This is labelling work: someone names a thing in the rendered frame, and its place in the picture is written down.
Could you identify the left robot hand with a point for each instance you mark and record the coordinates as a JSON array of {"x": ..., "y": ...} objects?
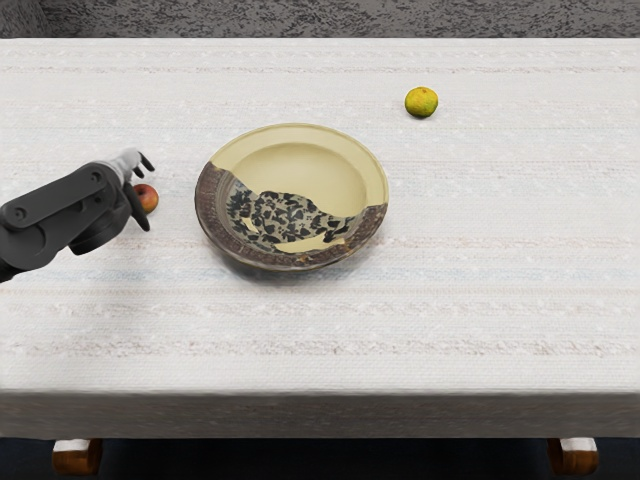
[{"x": 127, "y": 161}]

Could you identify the green-yellow citrus fruit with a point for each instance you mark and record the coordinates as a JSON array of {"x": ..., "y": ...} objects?
[{"x": 421, "y": 102}]

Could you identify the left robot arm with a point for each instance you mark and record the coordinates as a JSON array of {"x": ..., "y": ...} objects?
[{"x": 55, "y": 215}]

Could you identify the patterned cream and brown plate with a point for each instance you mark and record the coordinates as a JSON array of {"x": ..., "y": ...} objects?
[{"x": 291, "y": 197}]

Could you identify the small red apple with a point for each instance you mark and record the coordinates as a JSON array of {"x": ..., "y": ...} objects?
[{"x": 148, "y": 197}]

